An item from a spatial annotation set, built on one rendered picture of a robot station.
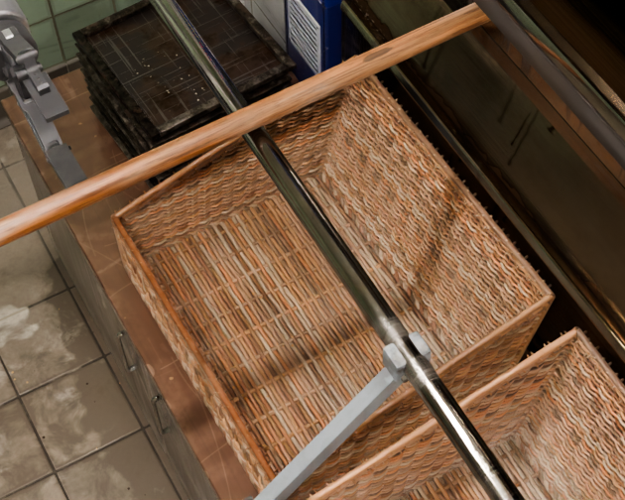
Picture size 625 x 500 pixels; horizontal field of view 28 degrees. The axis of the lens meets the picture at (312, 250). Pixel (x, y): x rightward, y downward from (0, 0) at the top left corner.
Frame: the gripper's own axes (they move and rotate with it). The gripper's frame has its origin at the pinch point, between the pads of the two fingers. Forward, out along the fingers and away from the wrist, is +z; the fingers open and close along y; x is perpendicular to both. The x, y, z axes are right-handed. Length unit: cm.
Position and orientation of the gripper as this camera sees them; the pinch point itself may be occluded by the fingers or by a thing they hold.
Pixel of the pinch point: (64, 146)
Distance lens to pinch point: 155.6
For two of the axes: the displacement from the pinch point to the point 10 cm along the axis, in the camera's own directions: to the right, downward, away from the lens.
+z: 5.1, 7.1, -4.9
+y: 0.2, 5.6, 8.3
